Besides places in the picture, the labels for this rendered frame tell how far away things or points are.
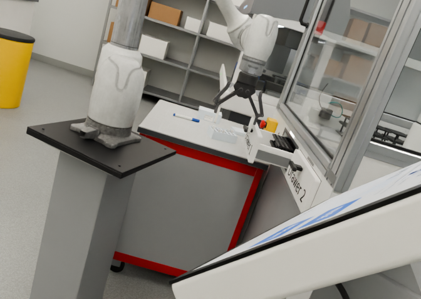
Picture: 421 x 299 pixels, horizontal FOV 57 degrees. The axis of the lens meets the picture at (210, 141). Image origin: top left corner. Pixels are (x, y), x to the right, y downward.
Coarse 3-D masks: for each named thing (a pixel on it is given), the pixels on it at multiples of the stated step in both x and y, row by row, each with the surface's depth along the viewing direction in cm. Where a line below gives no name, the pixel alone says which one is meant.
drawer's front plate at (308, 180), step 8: (296, 152) 133; (296, 160) 130; (304, 160) 123; (288, 168) 137; (304, 168) 119; (288, 176) 134; (296, 176) 125; (304, 176) 117; (312, 176) 111; (296, 184) 122; (304, 184) 115; (312, 184) 109; (296, 192) 120; (312, 192) 109; (296, 200) 118; (304, 200) 111; (312, 200) 110; (304, 208) 110
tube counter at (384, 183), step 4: (404, 172) 55; (392, 176) 59; (396, 176) 55; (384, 180) 59; (388, 180) 53; (392, 180) 50; (376, 184) 56; (380, 184) 51; (384, 184) 48; (372, 188) 51; (376, 188) 47; (380, 188) 44; (364, 192) 49; (368, 192) 45; (356, 196) 48; (360, 196) 45
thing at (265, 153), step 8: (264, 136) 164; (272, 136) 164; (264, 144) 165; (264, 152) 141; (272, 152) 141; (280, 152) 141; (288, 152) 141; (264, 160) 141; (272, 160) 141; (280, 160) 141; (288, 160) 141
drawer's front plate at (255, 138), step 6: (252, 126) 154; (246, 132) 165; (252, 132) 150; (258, 132) 141; (252, 138) 146; (258, 138) 137; (246, 144) 156; (252, 144) 142; (258, 144) 138; (246, 150) 152; (252, 150) 139; (252, 156) 139; (252, 162) 140
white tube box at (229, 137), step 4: (208, 128) 183; (216, 128) 184; (220, 128) 185; (208, 132) 182; (212, 132) 176; (216, 132) 176; (220, 132) 177; (224, 132) 181; (228, 132) 183; (212, 136) 177; (216, 136) 177; (220, 136) 178; (224, 136) 178; (228, 136) 179; (232, 136) 179; (236, 136) 180; (224, 140) 179; (228, 140) 179; (232, 140) 180
